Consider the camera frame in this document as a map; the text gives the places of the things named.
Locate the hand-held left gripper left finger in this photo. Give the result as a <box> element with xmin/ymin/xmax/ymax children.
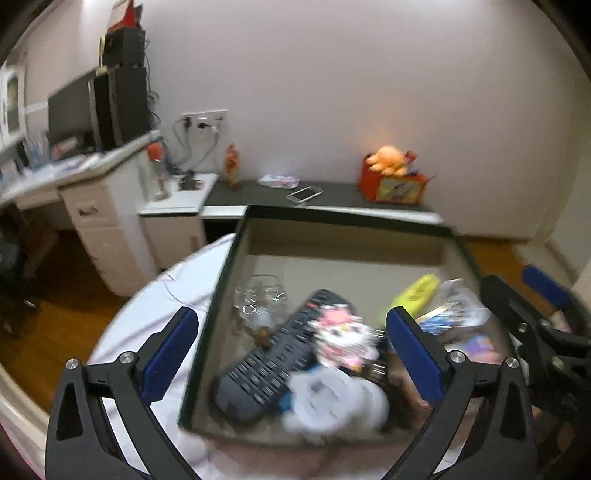
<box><xmin>45</xmin><ymin>307</ymin><xmax>199</xmax><ymax>480</ymax></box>

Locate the black remote control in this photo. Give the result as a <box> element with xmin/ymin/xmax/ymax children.
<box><xmin>212</xmin><ymin>289</ymin><xmax>359</xmax><ymax>424</ymax></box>

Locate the orange figurine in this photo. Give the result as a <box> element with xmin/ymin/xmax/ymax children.
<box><xmin>224</xmin><ymin>143</ymin><xmax>242</xmax><ymax>188</ymax></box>

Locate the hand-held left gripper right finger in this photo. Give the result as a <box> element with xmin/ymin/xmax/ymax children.
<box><xmin>385</xmin><ymin>306</ymin><xmax>539</xmax><ymax>480</ymax></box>

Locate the clear bottle with red cap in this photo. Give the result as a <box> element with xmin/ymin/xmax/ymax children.
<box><xmin>148</xmin><ymin>141</ymin><xmax>170</xmax><ymax>200</ymax></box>

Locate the black power cable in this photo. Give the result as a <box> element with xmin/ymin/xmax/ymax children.
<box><xmin>172</xmin><ymin>119</ymin><xmax>195</xmax><ymax>172</ymax></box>

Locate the blue patterned card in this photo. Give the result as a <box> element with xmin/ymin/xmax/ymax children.
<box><xmin>416</xmin><ymin>302</ymin><xmax>468</xmax><ymax>336</ymax></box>

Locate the white patterned face mask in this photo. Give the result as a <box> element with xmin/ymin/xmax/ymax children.
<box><xmin>257</xmin><ymin>174</ymin><xmax>300</xmax><ymax>190</ymax></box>

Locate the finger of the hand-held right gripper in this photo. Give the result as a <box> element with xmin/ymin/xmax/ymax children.
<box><xmin>480</xmin><ymin>275</ymin><xmax>556</xmax><ymax>357</ymax></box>
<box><xmin>523</xmin><ymin>263</ymin><xmax>587</xmax><ymax>325</ymax></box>

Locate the black computer tower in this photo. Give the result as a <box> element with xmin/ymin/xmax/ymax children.
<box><xmin>92</xmin><ymin>66</ymin><xmax>153</xmax><ymax>151</ymax></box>

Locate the white smartphone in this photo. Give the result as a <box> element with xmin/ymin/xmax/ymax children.
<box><xmin>286</xmin><ymin>185</ymin><xmax>323</xmax><ymax>204</ymax></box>

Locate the pink box with black rim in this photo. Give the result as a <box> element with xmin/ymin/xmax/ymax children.
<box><xmin>178</xmin><ymin>205</ymin><xmax>514</xmax><ymax>452</ymax></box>

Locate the white wall socket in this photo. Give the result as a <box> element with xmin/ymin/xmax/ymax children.
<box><xmin>181</xmin><ymin>109</ymin><xmax>229</xmax><ymax>131</ymax></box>

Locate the red storage box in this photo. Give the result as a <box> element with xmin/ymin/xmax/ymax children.
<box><xmin>359</xmin><ymin>154</ymin><xmax>431</xmax><ymax>206</ymax></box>

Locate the clear glass cup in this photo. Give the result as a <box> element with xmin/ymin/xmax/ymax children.
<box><xmin>234</xmin><ymin>274</ymin><xmax>290</xmax><ymax>334</ymax></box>

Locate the clear plastic bag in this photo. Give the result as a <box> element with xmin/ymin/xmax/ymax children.
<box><xmin>434</xmin><ymin>278</ymin><xmax>491</xmax><ymax>329</ymax></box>

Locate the red gift box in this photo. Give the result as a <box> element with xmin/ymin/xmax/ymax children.
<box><xmin>115</xmin><ymin>0</ymin><xmax>144</xmax><ymax>31</ymax></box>

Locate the white fluffy toy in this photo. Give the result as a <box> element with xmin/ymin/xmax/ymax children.
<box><xmin>281</xmin><ymin>367</ymin><xmax>393</xmax><ymax>437</ymax></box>

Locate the black computer monitor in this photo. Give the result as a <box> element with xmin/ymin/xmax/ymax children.
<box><xmin>47</xmin><ymin>74</ymin><xmax>98</xmax><ymax>149</ymax></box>

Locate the low black cabinet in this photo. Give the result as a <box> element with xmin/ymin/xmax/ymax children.
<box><xmin>201</xmin><ymin>179</ymin><xmax>445</xmax><ymax>232</ymax></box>

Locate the orange octopus plush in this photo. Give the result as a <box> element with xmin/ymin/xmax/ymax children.
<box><xmin>367</xmin><ymin>146</ymin><xmax>410</xmax><ymax>175</ymax></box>

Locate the white desk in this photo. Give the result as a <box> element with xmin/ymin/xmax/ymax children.
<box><xmin>0</xmin><ymin>129</ymin><xmax>163</xmax><ymax>297</ymax></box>

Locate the white nightstand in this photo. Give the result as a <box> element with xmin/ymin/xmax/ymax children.
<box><xmin>139</xmin><ymin>173</ymin><xmax>219</xmax><ymax>271</ymax></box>

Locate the black speaker box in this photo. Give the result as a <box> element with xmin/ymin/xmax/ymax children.
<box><xmin>102</xmin><ymin>28</ymin><xmax>147</xmax><ymax>68</ymax></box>

